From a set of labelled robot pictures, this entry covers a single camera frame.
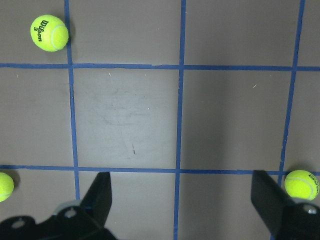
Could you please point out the tennis ball far left side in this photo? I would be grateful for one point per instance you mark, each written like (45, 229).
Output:
(6, 186)

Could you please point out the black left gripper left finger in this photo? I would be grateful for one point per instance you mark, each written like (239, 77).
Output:
(97, 200)

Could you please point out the tennis ball near grid cross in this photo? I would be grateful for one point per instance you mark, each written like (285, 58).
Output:
(49, 33)

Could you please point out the centre Head tennis ball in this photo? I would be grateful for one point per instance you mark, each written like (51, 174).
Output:
(302, 184)

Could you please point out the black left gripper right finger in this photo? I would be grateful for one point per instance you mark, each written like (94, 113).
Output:
(272, 204)

